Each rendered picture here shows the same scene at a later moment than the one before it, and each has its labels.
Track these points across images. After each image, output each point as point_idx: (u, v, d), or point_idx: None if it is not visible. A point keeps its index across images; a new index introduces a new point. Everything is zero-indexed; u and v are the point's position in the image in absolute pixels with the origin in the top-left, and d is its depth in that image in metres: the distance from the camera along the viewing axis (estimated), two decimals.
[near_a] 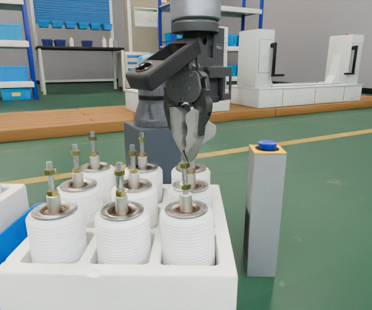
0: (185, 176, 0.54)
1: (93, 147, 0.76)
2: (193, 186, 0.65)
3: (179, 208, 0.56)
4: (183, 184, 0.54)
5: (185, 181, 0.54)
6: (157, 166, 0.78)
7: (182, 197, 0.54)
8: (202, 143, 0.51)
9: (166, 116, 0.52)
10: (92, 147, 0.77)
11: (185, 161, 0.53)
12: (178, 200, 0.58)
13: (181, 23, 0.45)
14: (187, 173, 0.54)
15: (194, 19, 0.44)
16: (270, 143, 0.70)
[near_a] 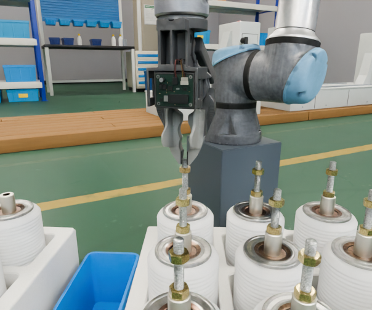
0: None
1: (185, 182, 0.52)
2: (371, 254, 0.41)
3: None
4: None
5: None
6: None
7: None
8: (168, 145, 0.50)
9: (212, 119, 0.49)
10: (182, 182, 0.52)
11: None
12: None
13: None
14: None
15: None
16: None
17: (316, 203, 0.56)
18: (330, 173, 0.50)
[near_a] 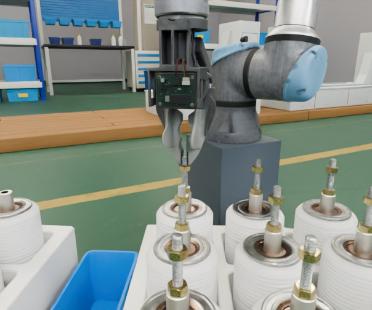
0: None
1: (186, 179, 0.52)
2: (371, 252, 0.40)
3: None
4: None
5: None
6: None
7: None
8: (169, 146, 0.50)
9: (212, 118, 0.49)
10: (185, 182, 0.51)
11: None
12: None
13: None
14: None
15: None
16: None
17: (316, 201, 0.56)
18: (330, 171, 0.50)
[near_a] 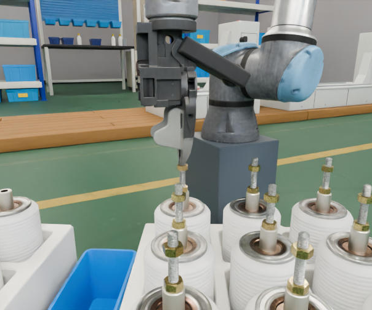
0: None
1: (181, 178, 0.53)
2: (366, 250, 0.41)
3: None
4: None
5: None
6: None
7: None
8: None
9: (194, 122, 0.46)
10: (185, 181, 0.52)
11: None
12: None
13: None
14: None
15: None
16: None
17: (312, 200, 0.56)
18: (326, 170, 0.51)
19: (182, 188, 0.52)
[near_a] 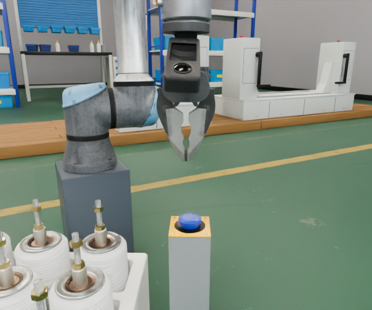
0: (40, 309, 0.36)
1: None
2: (82, 285, 0.49)
3: None
4: None
5: None
6: (60, 240, 0.61)
7: None
8: None
9: (161, 119, 0.49)
10: None
11: (38, 290, 0.36)
12: None
13: (190, 23, 0.44)
14: (45, 304, 0.37)
15: (199, 20, 0.45)
16: (191, 221, 0.53)
17: None
18: (94, 210, 0.59)
19: None
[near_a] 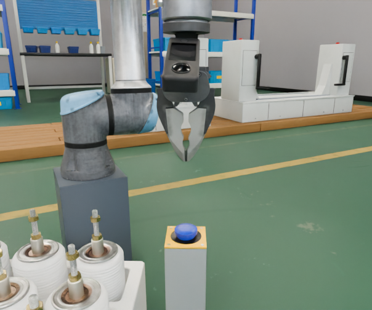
0: None
1: None
2: (79, 296, 0.49)
3: None
4: None
5: None
6: (56, 250, 0.62)
7: None
8: None
9: (161, 119, 0.49)
10: None
11: (33, 306, 0.36)
12: None
13: (190, 23, 0.44)
14: None
15: (199, 20, 0.45)
16: (187, 232, 0.54)
17: None
18: (91, 221, 0.59)
19: None
